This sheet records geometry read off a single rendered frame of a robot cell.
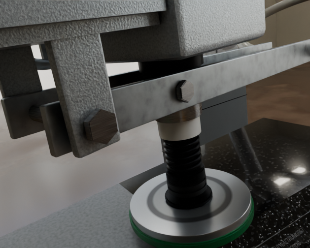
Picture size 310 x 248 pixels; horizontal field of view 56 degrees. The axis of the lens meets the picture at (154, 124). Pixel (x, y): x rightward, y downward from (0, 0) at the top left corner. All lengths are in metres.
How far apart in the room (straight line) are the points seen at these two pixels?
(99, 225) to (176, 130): 0.25
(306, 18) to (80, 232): 7.93
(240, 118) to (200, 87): 1.39
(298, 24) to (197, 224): 8.01
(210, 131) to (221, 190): 1.12
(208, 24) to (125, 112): 0.14
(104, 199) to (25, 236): 0.17
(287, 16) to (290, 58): 7.85
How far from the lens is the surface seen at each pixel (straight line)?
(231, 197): 0.53
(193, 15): 0.33
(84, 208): 0.67
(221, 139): 0.89
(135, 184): 0.70
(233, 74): 0.49
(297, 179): 0.68
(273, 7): 1.21
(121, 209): 0.63
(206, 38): 0.35
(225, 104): 1.70
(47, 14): 0.24
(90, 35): 0.27
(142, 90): 0.34
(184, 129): 0.45
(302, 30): 8.32
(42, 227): 0.66
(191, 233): 0.46
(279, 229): 0.59
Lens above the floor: 1.18
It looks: 18 degrees down
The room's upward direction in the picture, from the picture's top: 9 degrees counter-clockwise
